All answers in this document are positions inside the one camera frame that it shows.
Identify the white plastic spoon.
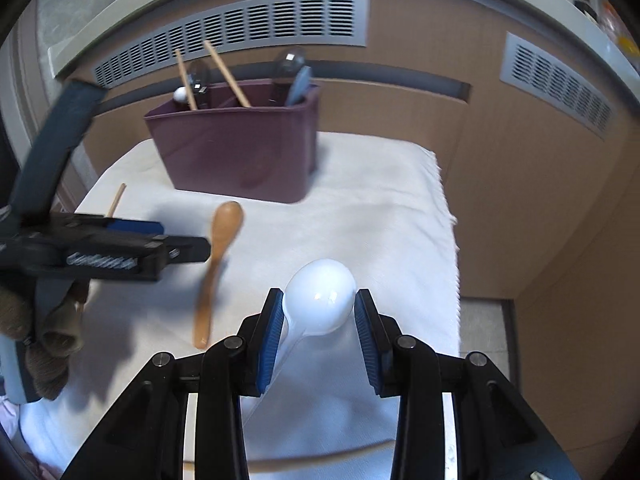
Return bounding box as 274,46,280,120
243,258,356,428

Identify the wooden chopstick crossing spoon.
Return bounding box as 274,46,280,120
105,183,127,218

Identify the wooden chopstick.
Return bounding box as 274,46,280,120
203,40,252,108
174,49,198,110
182,439,399,476

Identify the dark translucent spoon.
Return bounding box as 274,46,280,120
186,60,210,110
270,47,306,106

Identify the brown gloved left hand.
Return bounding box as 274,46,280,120
1,281,89,405

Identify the white cloth table mat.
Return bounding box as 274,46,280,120
20,133,459,479

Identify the maroon utensil holder box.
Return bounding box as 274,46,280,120
144,79,321,204

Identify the white round utensil in holder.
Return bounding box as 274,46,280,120
172,87,189,104

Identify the grey blue spoon in holder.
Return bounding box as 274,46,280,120
284,65,312,106

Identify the right grey ventilation grille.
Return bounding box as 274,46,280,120
500,32,614,139

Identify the long grey ventilation grille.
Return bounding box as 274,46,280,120
92,0,370,89

